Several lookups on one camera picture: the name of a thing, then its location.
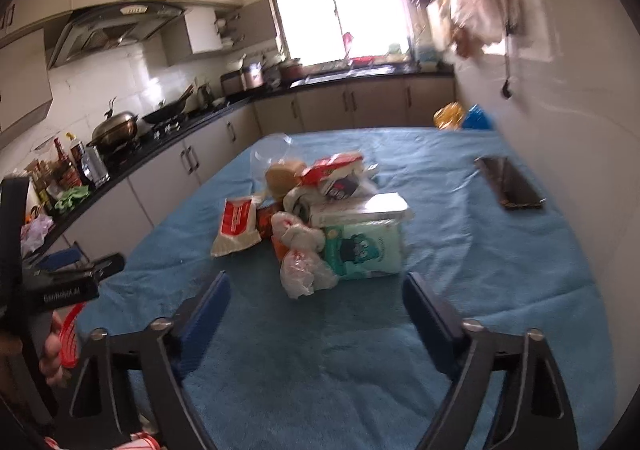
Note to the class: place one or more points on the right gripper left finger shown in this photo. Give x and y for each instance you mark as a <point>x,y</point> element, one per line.
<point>103,413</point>

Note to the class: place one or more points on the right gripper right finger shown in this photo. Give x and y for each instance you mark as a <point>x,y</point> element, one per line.
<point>533,410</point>

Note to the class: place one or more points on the white blue medicine box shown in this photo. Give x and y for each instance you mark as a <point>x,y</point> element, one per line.
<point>389,206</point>

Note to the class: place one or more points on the lower kitchen cabinets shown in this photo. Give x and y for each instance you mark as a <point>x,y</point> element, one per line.
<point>159,177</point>

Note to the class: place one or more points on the person's left hand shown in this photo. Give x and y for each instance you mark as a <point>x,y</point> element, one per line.
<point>50,362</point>

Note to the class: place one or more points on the red plastic mesh basket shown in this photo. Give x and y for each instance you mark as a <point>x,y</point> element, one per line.
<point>69,338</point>

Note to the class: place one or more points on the plastic bags on counter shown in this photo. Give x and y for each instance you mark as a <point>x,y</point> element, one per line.
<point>34,233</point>

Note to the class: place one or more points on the red white snack packet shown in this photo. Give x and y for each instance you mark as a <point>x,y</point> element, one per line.
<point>238,226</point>

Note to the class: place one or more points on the green cloth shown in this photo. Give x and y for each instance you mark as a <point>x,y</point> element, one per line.
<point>68,199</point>

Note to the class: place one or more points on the blue towel tablecloth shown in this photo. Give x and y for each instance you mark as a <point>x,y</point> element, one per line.
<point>344,368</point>

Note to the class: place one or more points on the crumpled white plastic bag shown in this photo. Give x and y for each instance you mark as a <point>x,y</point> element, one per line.
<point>302,269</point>

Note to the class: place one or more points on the red orange chip bag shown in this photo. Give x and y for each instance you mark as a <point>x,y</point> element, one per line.
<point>263,218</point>

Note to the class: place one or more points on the red sauce bottle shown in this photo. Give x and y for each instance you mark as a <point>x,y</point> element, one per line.
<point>69,175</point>

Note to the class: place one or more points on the steel kettle mug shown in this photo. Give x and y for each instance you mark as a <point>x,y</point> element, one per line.
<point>93,167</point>

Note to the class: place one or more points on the black smartphone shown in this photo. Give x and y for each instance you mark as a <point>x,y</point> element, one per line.
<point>511,188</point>

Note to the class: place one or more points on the teal tissue pack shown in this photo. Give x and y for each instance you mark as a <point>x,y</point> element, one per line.
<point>363,250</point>

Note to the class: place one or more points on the steel wok with lid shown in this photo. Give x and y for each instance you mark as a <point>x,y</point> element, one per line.
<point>116,130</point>

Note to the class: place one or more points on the clear plastic bag with bun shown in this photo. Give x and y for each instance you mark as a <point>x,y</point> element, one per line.
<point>276,165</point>

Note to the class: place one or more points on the black frying pan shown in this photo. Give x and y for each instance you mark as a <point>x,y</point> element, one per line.
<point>168,111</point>

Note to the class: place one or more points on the red white crumpled wrapper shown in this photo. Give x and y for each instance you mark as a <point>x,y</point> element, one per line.
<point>325,167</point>

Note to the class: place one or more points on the blue plastic bag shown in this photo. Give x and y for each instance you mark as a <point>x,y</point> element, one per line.
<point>477,119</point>

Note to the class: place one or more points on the yellow plastic bag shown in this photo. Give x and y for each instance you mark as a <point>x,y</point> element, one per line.
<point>450,116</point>

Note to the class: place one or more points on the brown clay pot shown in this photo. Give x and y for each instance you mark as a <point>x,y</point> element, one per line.
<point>291,70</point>

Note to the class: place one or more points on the range hood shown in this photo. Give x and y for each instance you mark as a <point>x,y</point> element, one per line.
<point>103,28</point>

